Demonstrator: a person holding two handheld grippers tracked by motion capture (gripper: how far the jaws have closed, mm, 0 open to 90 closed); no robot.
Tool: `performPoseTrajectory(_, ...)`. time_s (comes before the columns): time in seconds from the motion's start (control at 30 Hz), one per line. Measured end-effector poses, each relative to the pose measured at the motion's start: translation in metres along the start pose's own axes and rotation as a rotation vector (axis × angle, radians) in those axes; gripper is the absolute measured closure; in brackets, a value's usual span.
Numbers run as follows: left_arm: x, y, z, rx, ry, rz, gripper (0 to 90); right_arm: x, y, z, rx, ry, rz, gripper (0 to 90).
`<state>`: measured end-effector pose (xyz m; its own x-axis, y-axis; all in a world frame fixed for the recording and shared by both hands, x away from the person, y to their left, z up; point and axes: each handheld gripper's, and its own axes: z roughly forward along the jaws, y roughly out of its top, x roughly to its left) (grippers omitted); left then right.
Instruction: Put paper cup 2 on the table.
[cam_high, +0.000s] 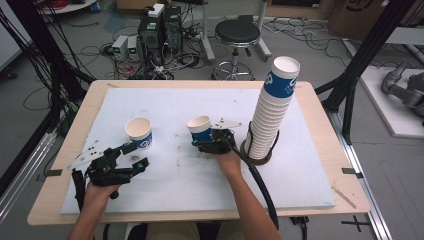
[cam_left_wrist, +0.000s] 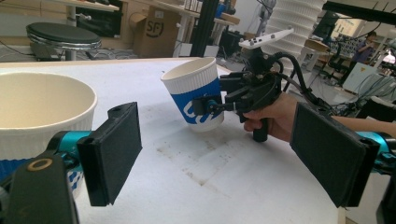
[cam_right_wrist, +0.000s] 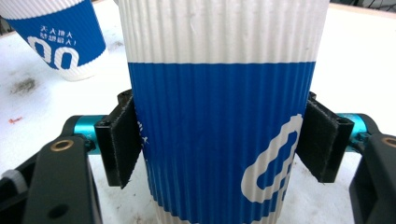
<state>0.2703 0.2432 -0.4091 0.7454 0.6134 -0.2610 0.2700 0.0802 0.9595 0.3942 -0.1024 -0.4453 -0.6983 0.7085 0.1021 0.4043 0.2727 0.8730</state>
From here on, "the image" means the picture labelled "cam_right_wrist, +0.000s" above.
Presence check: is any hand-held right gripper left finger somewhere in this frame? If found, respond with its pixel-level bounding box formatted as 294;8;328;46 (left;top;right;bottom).
74;89;145;189

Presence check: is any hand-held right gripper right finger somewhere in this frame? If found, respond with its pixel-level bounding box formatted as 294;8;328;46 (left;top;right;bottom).
295;91;370;184

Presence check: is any blue white paper cup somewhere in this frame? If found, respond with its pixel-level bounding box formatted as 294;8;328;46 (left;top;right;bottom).
116;0;331;224
0;0;110;82

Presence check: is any white table mat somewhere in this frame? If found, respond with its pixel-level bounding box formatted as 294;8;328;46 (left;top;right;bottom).
0;0;396;224

